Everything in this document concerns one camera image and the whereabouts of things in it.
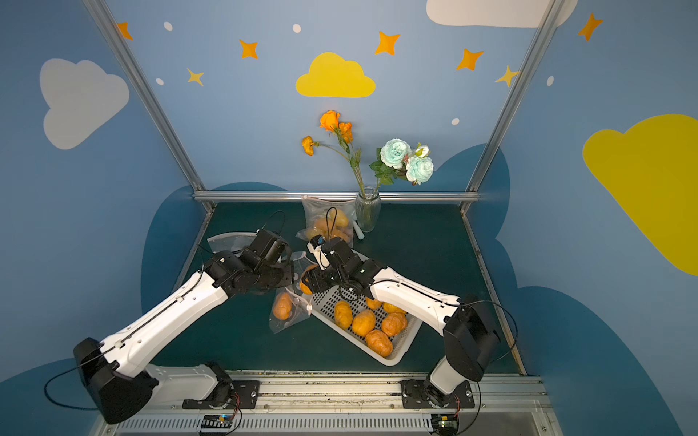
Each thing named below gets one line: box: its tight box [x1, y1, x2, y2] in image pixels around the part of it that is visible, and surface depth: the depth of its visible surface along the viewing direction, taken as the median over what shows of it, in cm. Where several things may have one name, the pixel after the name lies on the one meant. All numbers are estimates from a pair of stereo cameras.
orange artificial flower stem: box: [301, 110, 366, 198], surface depth 92 cm
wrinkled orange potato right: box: [381, 311, 409, 337], surface depth 84 cm
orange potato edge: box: [333, 300, 354, 330], surface depth 85 cm
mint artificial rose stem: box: [368, 138, 434, 196], surface depth 69 cm
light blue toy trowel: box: [352, 218, 365, 241], surface depth 112 cm
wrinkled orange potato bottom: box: [365, 328, 394, 357], surface depth 80 cm
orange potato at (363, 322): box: [351, 308, 377, 337], surface depth 84 cm
